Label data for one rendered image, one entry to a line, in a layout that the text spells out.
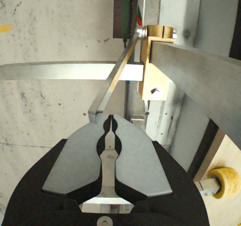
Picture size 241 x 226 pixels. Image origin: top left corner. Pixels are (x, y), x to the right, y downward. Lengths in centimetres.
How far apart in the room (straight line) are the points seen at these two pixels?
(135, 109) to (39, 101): 108
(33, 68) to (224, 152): 47
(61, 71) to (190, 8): 45
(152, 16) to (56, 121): 126
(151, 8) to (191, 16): 18
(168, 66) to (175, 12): 38
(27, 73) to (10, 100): 130
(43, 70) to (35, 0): 104
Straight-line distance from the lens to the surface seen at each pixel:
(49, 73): 29
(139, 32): 26
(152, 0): 44
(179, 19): 54
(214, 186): 41
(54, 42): 121
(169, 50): 17
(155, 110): 59
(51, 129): 154
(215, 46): 47
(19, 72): 32
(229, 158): 46
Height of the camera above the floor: 112
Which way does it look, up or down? 63 degrees down
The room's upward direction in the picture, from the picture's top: 177 degrees clockwise
